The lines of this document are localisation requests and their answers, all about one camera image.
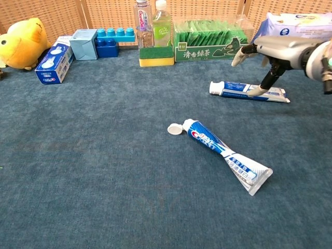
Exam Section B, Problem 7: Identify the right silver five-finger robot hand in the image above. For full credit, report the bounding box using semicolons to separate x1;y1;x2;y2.
231;35;312;97

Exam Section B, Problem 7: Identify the light blue Crest toothpaste tube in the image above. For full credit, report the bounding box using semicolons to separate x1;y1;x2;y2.
209;80;291;104

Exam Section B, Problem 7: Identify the dark blue Crest toothpaste tube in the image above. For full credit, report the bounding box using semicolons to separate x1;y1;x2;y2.
168;118;273;196

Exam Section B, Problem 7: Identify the blue white small box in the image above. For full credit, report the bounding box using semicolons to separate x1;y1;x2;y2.
34;35;75;85

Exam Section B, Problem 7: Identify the white tissue pack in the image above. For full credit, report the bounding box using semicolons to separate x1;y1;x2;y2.
253;11;332;45

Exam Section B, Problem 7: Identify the green tea sachet box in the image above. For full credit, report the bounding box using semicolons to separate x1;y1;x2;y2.
173;14;255;62

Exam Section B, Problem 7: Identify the green drink bottle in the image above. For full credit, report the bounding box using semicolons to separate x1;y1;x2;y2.
152;0;174;48

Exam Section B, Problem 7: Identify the green and yellow sponge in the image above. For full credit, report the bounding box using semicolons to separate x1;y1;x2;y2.
139;44;175;67

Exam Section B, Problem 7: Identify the clear bottle with purple label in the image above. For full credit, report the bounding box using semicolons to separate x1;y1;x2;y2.
133;0;154;50

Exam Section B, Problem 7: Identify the long light blue toy brick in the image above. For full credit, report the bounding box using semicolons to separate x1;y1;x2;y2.
96;27;136;43

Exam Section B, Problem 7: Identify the dark blue toy brick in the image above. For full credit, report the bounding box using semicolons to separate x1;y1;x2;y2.
95;38;120;58

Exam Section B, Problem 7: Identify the woven rattan folding screen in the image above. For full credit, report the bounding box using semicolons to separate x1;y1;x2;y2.
0;0;332;47

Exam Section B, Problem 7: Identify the light blue cardboard box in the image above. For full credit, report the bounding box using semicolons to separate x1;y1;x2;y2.
69;29;99;61

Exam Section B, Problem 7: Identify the blue table carpet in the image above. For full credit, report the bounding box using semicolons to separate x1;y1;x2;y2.
0;46;332;249

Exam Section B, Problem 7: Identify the yellow chick plush toy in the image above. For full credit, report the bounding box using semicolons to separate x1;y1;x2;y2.
0;17;52;71

